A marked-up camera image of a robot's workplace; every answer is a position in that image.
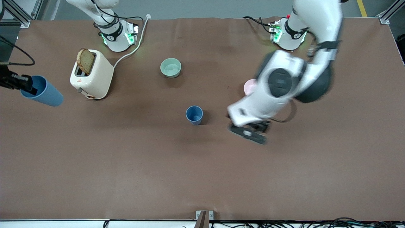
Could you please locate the aluminium frame profile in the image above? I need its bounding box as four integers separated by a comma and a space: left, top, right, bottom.
0, 0, 43, 28
378, 0, 405, 24

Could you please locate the black right arm base cable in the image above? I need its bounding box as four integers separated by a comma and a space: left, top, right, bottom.
91, 0, 145, 32

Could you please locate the black cable bundle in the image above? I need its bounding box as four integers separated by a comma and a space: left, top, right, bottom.
209, 217, 405, 228

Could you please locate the grey metal table bracket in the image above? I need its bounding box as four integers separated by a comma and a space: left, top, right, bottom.
196, 210, 214, 228

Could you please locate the pale pink bowl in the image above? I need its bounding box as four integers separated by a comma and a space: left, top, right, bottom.
243, 79, 258, 97

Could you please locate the brown bread slice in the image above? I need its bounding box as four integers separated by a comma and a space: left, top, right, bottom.
76, 48, 95, 75

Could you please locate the black left arm base cable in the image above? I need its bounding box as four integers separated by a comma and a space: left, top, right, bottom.
243, 16, 273, 34

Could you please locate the blue plastic cup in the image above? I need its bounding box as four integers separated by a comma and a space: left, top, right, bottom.
20, 75, 64, 107
185, 105, 203, 126

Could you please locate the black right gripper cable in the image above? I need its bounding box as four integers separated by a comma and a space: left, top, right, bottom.
0, 35, 35, 66

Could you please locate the white toaster power cable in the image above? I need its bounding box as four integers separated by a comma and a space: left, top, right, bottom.
113, 14, 151, 69

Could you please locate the black arm base cable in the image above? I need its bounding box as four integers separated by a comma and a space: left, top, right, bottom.
91, 0, 145, 32
243, 16, 273, 34

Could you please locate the cream white toaster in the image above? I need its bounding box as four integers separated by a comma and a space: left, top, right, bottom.
70, 49, 114, 100

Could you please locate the mint green bowl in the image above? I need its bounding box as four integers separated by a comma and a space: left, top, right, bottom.
160, 58, 182, 78

